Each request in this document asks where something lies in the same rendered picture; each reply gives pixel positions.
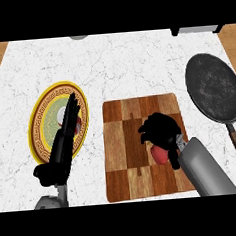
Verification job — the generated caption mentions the checkered wooden cutting board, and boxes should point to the checkered wooden cutting board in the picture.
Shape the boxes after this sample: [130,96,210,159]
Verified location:
[98,91,198,204]

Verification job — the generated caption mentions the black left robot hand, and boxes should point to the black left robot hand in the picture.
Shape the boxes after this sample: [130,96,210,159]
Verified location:
[26,92,88,189]

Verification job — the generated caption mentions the dark grey frying pan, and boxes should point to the dark grey frying pan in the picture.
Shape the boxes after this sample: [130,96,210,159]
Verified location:
[182,50,236,188]

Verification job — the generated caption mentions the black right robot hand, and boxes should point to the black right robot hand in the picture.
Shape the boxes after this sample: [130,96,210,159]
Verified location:
[136,110,185,173]

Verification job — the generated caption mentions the pale appliance with black legs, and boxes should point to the pale appliance with black legs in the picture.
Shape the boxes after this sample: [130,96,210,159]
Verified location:
[170,24,228,38]

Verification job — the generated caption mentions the yellow rimmed patterned plate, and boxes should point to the yellow rimmed patterned plate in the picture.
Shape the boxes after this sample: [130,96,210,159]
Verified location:
[23,78,94,166]

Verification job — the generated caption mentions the grey rounded object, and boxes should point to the grey rounded object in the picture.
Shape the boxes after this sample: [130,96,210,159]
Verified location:
[69,35,90,42]

